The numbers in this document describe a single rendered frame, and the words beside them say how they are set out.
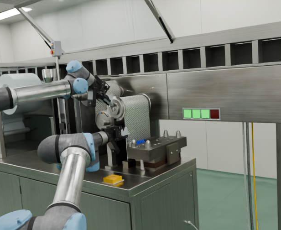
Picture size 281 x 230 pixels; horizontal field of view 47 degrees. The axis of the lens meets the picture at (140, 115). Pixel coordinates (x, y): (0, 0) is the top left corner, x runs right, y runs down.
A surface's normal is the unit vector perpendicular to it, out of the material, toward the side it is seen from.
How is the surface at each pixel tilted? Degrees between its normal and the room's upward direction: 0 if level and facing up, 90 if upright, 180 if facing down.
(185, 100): 90
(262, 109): 90
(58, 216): 24
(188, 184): 90
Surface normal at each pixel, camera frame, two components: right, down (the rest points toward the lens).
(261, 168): -0.62, 0.13
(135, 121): 0.78, 0.02
